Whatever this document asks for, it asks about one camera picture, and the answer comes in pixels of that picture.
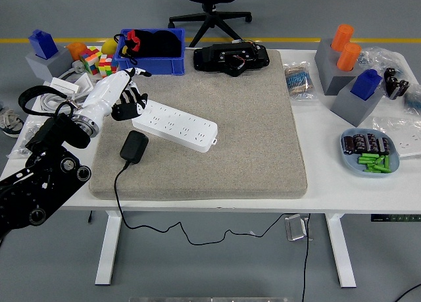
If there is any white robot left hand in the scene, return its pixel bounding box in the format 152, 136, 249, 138
80, 67, 153, 128

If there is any black plug adapter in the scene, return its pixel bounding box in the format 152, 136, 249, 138
120, 130, 149, 164

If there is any white power strip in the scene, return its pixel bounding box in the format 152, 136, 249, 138
131, 99, 219, 153

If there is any black plug cord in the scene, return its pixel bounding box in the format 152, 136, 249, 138
113, 160, 297, 247

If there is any white square box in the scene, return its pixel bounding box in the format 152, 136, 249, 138
77, 72, 96, 94

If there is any multicolour puzzle cube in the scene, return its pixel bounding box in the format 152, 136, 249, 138
98, 54, 119, 79
79, 47, 103, 76

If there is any white flat box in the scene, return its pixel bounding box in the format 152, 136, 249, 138
49, 77, 82, 95

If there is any yellow ball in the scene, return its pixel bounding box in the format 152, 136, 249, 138
101, 40, 118, 55

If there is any blue plastic bin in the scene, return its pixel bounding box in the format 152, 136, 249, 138
117, 28, 186, 76

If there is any orange plastic cup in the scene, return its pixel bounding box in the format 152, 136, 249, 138
66, 41, 89, 61

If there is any black pouch red trim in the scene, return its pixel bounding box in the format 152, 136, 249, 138
114, 28, 155, 65

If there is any blue plastic block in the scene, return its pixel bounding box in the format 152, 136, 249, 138
28, 29, 59, 60
350, 68, 384, 101

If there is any black round pouch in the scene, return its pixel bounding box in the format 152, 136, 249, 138
149, 30, 183, 58

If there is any person's shoe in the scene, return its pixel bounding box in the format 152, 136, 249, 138
0, 107, 24, 138

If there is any black electronic device housing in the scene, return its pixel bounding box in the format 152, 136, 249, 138
193, 40, 270, 78

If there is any black office chair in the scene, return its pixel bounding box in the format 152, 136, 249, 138
167, 0, 253, 48

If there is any grey-brown mat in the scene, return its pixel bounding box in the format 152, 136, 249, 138
88, 49, 309, 201

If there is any white table leg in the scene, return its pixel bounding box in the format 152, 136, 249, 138
95, 211, 124, 286
324, 213, 358, 289

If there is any clear bag of resistors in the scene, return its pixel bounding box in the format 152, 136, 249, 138
282, 61, 319, 102

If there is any grey two-hole block holder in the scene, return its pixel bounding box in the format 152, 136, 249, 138
314, 38, 362, 96

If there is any orange plastic cylinder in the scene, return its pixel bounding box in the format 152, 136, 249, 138
330, 24, 355, 52
336, 42, 362, 72

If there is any pale blue plate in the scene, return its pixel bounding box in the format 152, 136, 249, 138
340, 126, 401, 178

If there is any crumpled clear plastic bag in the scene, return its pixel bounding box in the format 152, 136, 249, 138
357, 46, 421, 95

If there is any clear socket bag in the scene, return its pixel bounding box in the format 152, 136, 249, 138
372, 116, 421, 160

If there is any bag of blue resistors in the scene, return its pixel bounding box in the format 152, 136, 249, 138
403, 83, 421, 115

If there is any black desk control panel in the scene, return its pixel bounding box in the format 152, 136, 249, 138
370, 214, 421, 223

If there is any grey coiled power cable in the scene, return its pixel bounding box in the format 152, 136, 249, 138
32, 61, 87, 115

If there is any clear metal under-table bracket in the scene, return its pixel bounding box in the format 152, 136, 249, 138
284, 213, 312, 242

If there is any black hanging cable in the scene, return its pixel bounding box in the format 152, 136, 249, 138
301, 213, 313, 302

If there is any white wall socket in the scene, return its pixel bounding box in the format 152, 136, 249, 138
393, 134, 421, 158

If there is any black floor cable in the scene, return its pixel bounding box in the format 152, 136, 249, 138
393, 284, 421, 302

